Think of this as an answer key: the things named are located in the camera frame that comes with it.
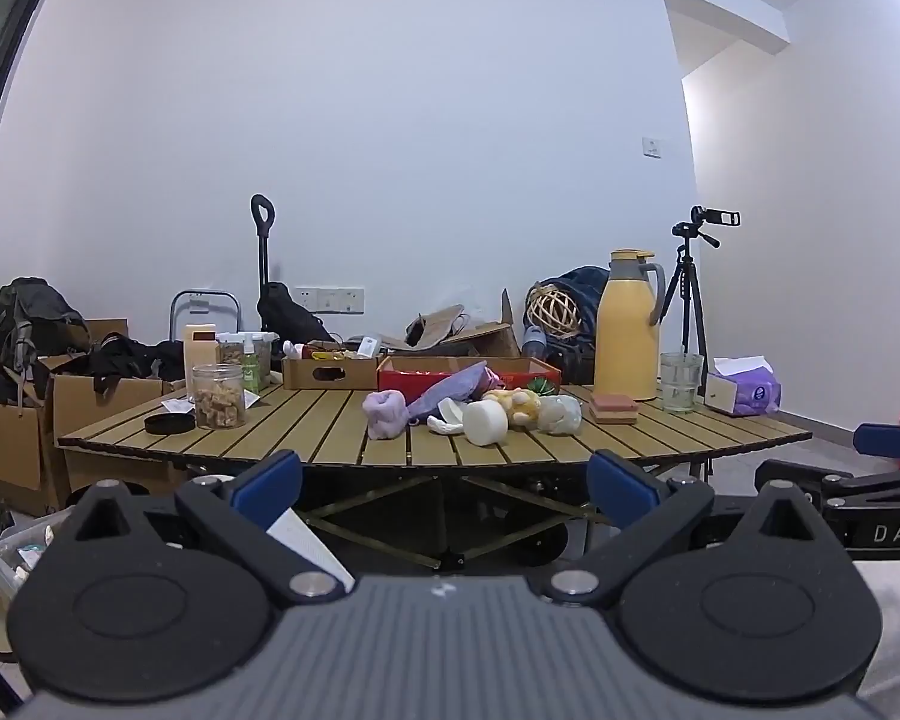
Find yellow plush toy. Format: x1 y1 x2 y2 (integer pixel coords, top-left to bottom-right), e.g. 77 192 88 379
482 388 542 428

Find clear storage container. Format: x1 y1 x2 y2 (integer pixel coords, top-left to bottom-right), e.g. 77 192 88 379
217 331 275 387

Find black trolley bag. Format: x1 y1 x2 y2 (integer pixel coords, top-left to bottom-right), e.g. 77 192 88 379
256 281 338 346

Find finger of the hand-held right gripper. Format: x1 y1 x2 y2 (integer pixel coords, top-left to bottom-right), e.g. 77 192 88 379
754 459 863 503
853 423 900 462

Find lavender plush toy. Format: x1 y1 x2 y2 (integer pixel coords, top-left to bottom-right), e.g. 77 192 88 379
363 390 413 440

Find white wall outlet strip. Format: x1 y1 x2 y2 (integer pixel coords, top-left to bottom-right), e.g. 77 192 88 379
295 286 366 314

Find yellow thermos jug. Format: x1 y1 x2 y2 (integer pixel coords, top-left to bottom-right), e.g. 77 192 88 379
594 249 667 401

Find person's white clothing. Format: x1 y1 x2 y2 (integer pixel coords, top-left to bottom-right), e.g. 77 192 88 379
851 559 900 720

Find clear snack jar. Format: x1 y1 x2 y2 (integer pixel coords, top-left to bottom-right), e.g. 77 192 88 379
192 364 247 431

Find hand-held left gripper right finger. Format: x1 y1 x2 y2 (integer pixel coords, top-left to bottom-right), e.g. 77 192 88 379
544 451 841 607

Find pale green plush toy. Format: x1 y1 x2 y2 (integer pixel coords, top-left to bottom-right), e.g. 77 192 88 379
538 394 584 436

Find small brown cardboard box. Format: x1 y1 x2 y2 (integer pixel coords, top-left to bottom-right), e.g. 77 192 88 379
282 356 380 391

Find small white soft item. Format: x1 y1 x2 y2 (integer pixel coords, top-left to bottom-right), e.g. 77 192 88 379
427 401 466 436

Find purple cloth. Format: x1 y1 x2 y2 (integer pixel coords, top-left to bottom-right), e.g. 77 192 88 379
407 361 500 427

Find metal folding stool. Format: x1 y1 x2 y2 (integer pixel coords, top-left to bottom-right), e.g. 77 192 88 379
169 289 242 346

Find purple tissue pack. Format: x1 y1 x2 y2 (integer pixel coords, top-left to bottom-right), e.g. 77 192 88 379
703 356 782 418

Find red cardboard box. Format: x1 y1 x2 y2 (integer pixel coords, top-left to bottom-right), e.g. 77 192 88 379
377 357 563 395

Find clear drinking glass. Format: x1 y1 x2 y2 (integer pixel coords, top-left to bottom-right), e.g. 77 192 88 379
660 351 704 415

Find clear plastic bin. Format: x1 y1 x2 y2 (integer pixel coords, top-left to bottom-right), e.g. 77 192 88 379
0 506 72 653

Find black clothes pile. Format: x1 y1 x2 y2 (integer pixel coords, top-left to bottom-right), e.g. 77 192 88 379
52 331 188 395

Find white cylinder sponge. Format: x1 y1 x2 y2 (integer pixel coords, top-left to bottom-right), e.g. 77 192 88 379
461 399 509 447

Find wooden slat folding table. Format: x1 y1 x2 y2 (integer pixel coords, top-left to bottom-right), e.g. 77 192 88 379
58 382 812 571

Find pink sponge block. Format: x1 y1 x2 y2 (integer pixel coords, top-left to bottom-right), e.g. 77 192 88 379
589 392 640 425

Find large brown cardboard box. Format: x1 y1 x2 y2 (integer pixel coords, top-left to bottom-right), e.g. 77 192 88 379
0 322 72 517

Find grey backpack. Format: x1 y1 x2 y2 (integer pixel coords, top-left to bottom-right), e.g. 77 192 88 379
0 277 92 391

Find tall beige container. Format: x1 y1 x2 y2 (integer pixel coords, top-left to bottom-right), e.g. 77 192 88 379
183 324 224 398

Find wicker ball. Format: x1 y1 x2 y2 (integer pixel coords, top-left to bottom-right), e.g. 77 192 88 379
525 283 586 335

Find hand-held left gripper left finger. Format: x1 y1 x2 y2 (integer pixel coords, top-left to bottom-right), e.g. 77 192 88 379
64 450 357 607

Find open brown cardboard box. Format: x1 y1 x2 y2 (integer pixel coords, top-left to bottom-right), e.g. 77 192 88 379
386 289 526 359

